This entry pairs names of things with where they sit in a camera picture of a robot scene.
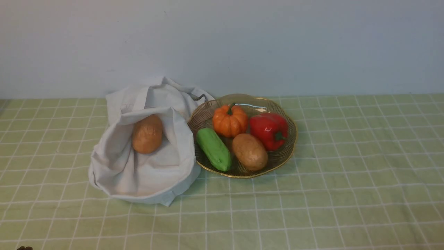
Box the brown potato from bag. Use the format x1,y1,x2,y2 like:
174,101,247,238
132,114,163,155

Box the white cloth bag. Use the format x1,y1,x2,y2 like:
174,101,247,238
88,77,214,206

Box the small orange pumpkin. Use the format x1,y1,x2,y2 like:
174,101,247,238
212,103,248,138

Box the green cucumber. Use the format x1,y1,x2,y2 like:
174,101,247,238
196,128,232,172

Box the brown potato in basket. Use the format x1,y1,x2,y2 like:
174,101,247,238
232,133,268,171

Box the red bell pepper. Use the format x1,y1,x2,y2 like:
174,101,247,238
249,113,288,151

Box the green checkered tablecloth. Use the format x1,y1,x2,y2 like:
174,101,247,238
0,93,444,250

